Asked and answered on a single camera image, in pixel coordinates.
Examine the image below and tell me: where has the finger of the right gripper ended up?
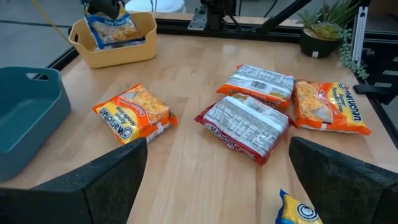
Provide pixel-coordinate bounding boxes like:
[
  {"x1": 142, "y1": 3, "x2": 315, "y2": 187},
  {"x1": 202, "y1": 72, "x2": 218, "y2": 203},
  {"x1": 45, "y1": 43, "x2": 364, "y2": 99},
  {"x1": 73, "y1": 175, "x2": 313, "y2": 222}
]
[{"x1": 87, "y1": 0, "x2": 122, "y2": 20}]

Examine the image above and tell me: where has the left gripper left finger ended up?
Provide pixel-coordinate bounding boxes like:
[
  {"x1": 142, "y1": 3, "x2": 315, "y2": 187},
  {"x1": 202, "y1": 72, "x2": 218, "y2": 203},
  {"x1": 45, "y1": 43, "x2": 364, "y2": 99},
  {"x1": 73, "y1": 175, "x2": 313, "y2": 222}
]
[{"x1": 0, "y1": 138, "x2": 149, "y2": 224}]

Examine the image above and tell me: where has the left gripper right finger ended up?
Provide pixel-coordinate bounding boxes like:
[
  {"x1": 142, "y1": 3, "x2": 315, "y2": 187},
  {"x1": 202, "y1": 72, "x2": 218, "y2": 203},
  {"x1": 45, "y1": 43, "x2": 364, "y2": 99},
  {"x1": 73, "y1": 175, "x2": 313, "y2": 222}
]
[{"x1": 289, "y1": 136, "x2": 398, "y2": 224}]

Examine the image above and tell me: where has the blue soy sauce ramen pack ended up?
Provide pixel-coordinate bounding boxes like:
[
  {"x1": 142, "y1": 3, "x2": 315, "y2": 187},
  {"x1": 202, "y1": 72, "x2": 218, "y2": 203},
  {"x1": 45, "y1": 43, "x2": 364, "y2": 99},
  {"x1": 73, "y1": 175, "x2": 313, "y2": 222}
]
[
  {"x1": 275, "y1": 189, "x2": 324, "y2": 224},
  {"x1": 81, "y1": 0, "x2": 146, "y2": 51}
]

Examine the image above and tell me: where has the orange chicken ramen pack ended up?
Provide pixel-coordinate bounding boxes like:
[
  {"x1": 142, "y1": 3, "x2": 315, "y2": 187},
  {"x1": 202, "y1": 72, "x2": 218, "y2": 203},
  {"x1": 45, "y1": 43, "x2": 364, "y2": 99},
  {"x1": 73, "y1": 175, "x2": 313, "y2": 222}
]
[
  {"x1": 92, "y1": 82, "x2": 178, "y2": 145},
  {"x1": 290, "y1": 79, "x2": 373, "y2": 136},
  {"x1": 216, "y1": 63, "x2": 295, "y2": 111}
]

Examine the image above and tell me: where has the red Maruchan ramen pack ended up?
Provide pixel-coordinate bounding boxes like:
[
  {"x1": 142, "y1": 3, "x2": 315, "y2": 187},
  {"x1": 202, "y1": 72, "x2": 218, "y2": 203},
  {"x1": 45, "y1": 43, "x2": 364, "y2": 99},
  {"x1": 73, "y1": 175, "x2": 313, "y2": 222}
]
[{"x1": 194, "y1": 92, "x2": 296, "y2": 166}]

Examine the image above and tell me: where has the yellow plastic bin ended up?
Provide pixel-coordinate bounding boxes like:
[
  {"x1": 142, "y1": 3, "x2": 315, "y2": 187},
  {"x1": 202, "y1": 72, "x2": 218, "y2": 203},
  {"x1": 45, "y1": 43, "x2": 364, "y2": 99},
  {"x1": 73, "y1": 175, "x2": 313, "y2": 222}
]
[{"x1": 68, "y1": 11, "x2": 159, "y2": 69}]

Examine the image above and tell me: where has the teal plastic bin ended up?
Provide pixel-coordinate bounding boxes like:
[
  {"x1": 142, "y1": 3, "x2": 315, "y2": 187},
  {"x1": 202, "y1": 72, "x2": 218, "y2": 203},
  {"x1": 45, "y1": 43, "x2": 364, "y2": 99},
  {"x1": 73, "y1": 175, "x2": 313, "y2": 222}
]
[{"x1": 0, "y1": 66, "x2": 72, "y2": 183}]

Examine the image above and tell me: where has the succulent in black pot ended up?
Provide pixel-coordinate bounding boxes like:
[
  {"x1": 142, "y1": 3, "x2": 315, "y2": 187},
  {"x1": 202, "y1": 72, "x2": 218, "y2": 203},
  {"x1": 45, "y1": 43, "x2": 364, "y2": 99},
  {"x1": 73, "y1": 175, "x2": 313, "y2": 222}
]
[{"x1": 295, "y1": 0, "x2": 371, "y2": 80}]

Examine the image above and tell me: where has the yellow hanging cable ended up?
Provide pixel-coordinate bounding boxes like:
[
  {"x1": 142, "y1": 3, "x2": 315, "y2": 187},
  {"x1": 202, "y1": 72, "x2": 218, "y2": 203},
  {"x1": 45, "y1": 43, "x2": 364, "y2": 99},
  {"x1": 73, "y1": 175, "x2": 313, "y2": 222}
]
[{"x1": 30, "y1": 0, "x2": 73, "y2": 45}]

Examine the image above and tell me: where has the white aluminium post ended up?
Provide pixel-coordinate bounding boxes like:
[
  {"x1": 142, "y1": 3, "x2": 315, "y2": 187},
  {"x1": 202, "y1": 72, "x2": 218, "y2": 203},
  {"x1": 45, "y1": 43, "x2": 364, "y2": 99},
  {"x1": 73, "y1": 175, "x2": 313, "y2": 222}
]
[{"x1": 351, "y1": 6, "x2": 369, "y2": 68}]

